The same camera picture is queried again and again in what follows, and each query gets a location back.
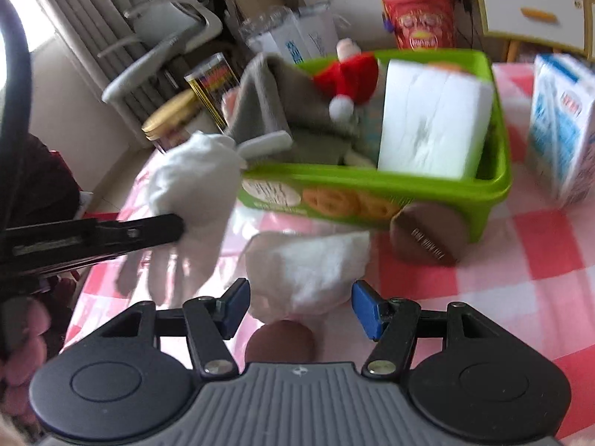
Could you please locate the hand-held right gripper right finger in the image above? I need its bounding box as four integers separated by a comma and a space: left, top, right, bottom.
352, 280, 507, 379

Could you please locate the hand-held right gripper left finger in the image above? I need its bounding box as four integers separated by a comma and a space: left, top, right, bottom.
93, 278, 252, 379

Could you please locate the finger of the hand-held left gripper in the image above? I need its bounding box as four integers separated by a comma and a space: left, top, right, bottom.
0, 214, 187, 286

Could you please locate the plush doll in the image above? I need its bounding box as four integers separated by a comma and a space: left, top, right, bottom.
244, 202, 468, 365

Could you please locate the green plastic box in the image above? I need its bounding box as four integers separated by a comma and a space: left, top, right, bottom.
237, 49, 512, 245

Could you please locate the grey cloth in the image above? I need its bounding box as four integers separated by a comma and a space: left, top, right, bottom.
228, 53, 361, 165

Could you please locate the white foam block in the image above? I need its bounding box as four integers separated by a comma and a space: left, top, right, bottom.
376, 59, 494, 181

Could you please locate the red santa plush toy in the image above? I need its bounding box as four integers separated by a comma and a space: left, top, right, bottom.
312, 38, 379, 119

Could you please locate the dark red cloth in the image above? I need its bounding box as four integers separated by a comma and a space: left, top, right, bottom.
0, 132, 80, 233

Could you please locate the clear jar with gold lid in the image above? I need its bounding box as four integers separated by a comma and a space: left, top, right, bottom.
142, 88, 205, 154

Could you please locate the pink checked tablecloth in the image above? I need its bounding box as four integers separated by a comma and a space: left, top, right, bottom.
62, 60, 595, 442

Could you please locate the green tin can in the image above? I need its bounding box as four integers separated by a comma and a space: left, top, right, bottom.
184, 53, 238, 133

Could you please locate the beige curtain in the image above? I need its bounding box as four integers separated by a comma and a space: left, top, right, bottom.
28, 0, 154, 145

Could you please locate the grey office chair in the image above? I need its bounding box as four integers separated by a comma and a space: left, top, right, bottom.
101, 0, 223, 103

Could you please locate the white paper bag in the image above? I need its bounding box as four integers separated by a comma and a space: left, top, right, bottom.
239, 7, 347, 63

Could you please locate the blue and white milk carton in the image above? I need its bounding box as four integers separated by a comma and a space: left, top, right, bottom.
527, 53, 595, 210

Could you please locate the red printed bucket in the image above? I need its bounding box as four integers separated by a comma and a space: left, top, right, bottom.
381, 0, 459, 52

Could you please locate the tall wooden cabinet white drawer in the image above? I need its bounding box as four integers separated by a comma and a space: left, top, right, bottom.
469, 0, 589, 63

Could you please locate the thick black cable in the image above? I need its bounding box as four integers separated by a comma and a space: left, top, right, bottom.
0, 0, 33, 233

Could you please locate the black power cable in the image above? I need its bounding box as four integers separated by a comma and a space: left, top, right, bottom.
458, 0, 479, 49

